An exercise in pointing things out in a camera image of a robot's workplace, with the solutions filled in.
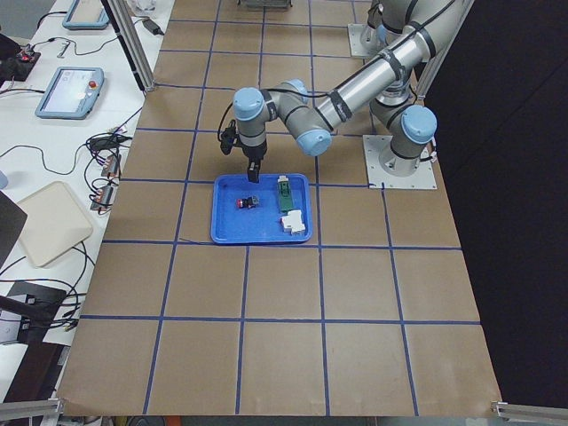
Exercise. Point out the blue plastic tray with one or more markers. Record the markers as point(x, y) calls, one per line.
point(261, 225)

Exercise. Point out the near blue teach pendant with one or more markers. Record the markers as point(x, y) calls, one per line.
point(71, 93)

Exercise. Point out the small circuit board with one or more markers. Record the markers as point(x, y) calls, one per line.
point(112, 166)
point(102, 199)

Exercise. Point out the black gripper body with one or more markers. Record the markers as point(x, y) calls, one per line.
point(253, 153)

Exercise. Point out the black box with cables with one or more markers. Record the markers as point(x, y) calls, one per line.
point(28, 311)

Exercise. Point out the black power adapter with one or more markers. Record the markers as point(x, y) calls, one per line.
point(152, 27)

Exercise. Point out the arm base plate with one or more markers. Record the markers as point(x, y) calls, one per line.
point(386, 170)
point(365, 42)

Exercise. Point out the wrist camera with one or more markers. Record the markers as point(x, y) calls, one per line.
point(227, 138)

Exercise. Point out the blue teach pendant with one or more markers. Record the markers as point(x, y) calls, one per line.
point(71, 93)
point(86, 15)

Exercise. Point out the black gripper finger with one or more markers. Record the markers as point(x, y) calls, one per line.
point(256, 171)
point(251, 175)

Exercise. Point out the red emergency stop button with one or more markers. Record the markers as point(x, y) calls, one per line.
point(250, 202)

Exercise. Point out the white circuit breaker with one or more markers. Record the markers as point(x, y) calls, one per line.
point(293, 222)

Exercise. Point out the black laptop corner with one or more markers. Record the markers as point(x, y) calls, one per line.
point(12, 221)

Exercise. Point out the far blue teach pendant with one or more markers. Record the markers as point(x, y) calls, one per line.
point(86, 15)

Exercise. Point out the green terminal block module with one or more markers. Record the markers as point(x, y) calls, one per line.
point(285, 198)

